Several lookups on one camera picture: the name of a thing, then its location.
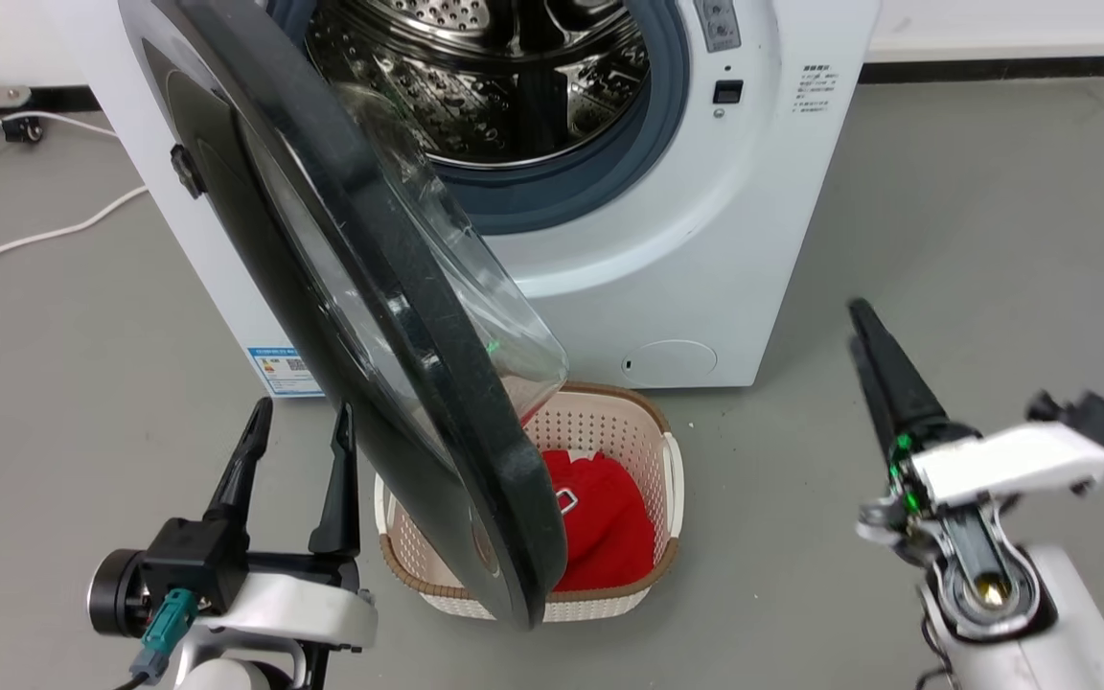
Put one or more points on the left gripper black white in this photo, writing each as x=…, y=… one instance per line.
x=197, y=565

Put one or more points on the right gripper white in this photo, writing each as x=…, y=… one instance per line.
x=1002, y=465

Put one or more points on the round black washing machine door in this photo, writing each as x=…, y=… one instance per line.
x=322, y=240

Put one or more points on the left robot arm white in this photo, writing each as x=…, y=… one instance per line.
x=245, y=674

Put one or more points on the white front-load washing machine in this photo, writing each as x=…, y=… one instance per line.
x=705, y=268

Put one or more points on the black door latch socket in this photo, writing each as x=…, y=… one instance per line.
x=727, y=92

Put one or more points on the blue-grey rubber door gasket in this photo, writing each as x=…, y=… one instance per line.
x=609, y=182

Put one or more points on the steel washing machine drum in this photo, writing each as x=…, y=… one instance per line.
x=514, y=86

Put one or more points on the blue energy label sticker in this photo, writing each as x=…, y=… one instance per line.
x=286, y=372

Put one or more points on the teal connector on left gripper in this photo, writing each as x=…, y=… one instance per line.
x=164, y=628

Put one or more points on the round filter cover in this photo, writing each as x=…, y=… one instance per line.
x=672, y=364

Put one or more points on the beige perforated laundry basket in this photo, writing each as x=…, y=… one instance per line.
x=614, y=422

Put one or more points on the printed warning text sticker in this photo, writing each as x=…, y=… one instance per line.
x=817, y=88

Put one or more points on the red garment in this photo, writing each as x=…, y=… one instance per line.
x=609, y=532

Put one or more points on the black camera box right wrist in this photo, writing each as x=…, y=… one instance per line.
x=1089, y=417

